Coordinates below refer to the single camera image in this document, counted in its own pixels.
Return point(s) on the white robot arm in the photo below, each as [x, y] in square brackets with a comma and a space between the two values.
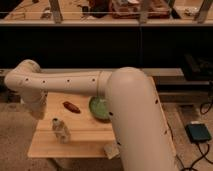
[32, 84]

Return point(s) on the white patterned bottle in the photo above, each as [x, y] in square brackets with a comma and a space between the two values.
[60, 130]

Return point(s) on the green ceramic bowl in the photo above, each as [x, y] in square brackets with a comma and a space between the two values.
[98, 108]

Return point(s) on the reddish brown oblong object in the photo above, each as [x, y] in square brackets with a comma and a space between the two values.
[71, 107]

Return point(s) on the wooden folding table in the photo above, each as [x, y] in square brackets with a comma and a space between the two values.
[76, 133]

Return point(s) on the beige sponge block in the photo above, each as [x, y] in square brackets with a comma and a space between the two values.
[111, 151]

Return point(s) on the black foot pedal box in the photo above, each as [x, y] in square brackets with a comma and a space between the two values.
[198, 133]

